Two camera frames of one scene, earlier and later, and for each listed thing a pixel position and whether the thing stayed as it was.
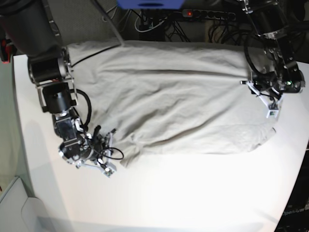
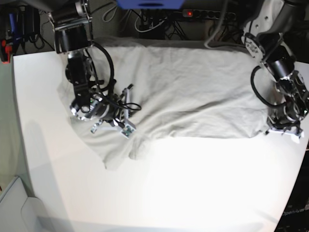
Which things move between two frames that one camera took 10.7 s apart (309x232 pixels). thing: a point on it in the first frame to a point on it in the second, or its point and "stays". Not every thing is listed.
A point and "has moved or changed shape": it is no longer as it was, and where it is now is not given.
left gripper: [97, 151] to [110, 109]
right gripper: [266, 85] to [285, 121]
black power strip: [207, 14] stays
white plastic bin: [18, 212] stays
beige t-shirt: [157, 95] has moved or changed shape
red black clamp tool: [6, 50] stays
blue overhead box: [150, 4] stays
